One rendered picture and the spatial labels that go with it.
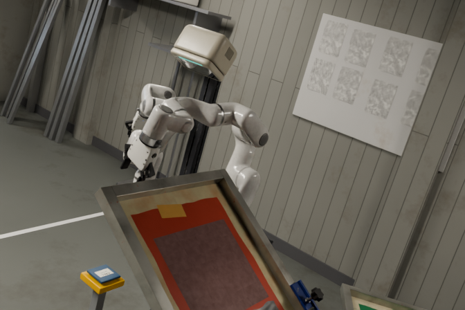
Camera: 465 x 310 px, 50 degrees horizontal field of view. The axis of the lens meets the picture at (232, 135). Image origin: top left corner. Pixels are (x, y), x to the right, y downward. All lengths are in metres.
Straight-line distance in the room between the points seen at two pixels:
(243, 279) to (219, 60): 0.80
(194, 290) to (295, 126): 3.47
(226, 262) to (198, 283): 0.16
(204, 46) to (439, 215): 3.02
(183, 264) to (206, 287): 0.10
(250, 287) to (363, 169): 3.04
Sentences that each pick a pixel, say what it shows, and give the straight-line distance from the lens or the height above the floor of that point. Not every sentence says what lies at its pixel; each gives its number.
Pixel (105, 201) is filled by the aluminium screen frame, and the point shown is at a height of 1.53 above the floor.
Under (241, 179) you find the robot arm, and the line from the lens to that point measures 1.95.
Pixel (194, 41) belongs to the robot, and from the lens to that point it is 1.93.
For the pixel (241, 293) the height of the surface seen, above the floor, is 1.30.
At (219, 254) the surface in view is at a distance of 1.66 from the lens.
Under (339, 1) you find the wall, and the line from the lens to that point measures 4.74.
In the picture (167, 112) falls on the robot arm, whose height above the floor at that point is 1.76.
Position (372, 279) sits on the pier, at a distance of 4.68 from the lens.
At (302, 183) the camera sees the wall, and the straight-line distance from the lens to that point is 4.85.
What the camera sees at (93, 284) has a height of 0.95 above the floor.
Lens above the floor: 2.13
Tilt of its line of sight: 14 degrees down
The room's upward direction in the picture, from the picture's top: 16 degrees clockwise
